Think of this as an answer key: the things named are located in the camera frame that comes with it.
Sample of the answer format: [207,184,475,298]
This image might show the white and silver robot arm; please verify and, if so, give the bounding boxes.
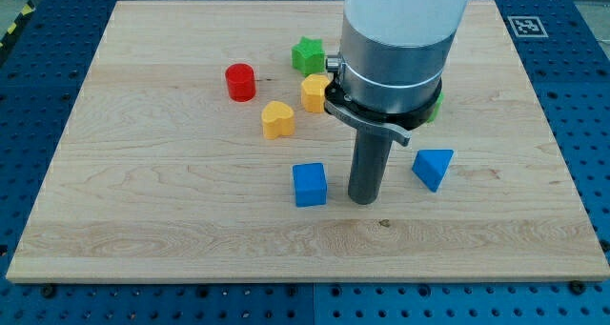
[325,0,468,146]

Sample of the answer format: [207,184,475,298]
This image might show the green block behind arm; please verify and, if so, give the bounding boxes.
[426,91,444,123]

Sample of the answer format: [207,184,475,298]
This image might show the blue cube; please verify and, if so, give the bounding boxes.
[292,162,328,207]

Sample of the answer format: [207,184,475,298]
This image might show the yellow heart block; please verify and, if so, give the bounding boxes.
[261,101,295,139]

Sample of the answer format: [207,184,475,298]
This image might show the yellow hexagon block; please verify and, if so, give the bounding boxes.
[301,74,330,113]

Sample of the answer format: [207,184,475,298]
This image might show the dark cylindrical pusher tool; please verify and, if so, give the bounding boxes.
[348,130,392,205]

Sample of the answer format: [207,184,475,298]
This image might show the green star block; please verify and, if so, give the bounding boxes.
[291,36,325,76]

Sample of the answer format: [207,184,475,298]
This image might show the red cylinder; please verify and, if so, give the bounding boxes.
[225,63,256,102]

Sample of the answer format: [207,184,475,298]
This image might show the wooden board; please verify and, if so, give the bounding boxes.
[7,1,609,284]

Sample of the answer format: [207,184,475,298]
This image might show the blue triangular prism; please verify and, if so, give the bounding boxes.
[412,149,454,193]

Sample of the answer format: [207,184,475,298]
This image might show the white fiducial marker tag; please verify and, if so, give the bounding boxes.
[508,15,548,39]

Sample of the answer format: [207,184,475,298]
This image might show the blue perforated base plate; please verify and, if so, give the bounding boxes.
[1,0,609,324]

